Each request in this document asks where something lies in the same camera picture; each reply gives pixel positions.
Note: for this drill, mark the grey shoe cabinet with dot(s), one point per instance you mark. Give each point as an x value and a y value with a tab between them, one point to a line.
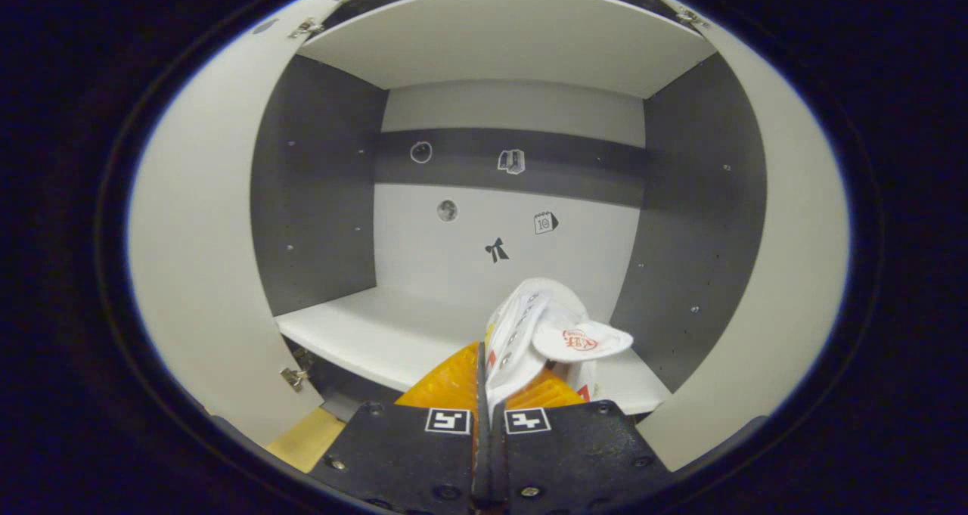
318	197

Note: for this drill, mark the white canvas shoe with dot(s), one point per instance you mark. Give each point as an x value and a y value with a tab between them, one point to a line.
529	333

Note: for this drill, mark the metal door hinge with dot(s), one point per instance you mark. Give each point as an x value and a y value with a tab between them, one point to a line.
296	375
692	17
305	27

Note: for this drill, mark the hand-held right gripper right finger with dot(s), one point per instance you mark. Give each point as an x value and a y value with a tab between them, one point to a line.
575	447

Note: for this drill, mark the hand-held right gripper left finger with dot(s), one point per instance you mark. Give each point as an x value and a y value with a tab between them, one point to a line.
408	454

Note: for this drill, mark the light grey cabinet door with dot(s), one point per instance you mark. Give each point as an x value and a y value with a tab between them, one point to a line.
794	273
204	235

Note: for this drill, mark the white cabinet shelf board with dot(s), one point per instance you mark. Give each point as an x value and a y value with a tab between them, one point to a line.
378	333
507	38

